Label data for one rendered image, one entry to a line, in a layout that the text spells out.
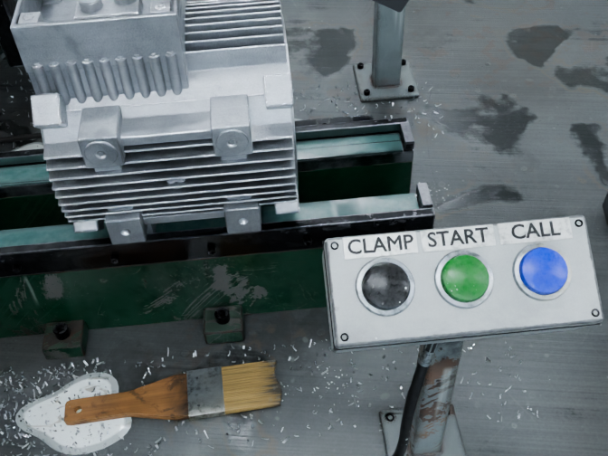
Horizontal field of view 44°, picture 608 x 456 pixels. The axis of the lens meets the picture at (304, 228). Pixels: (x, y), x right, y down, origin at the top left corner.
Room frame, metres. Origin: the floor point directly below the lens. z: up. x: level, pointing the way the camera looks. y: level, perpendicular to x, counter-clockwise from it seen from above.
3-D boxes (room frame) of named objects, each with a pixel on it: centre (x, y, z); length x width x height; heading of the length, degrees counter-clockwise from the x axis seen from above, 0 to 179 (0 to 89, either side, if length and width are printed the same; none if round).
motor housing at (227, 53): (0.54, 0.11, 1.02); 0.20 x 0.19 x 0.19; 93
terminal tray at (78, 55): (0.53, 0.15, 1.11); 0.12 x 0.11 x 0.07; 93
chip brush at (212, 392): (0.37, 0.13, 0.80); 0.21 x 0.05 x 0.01; 96
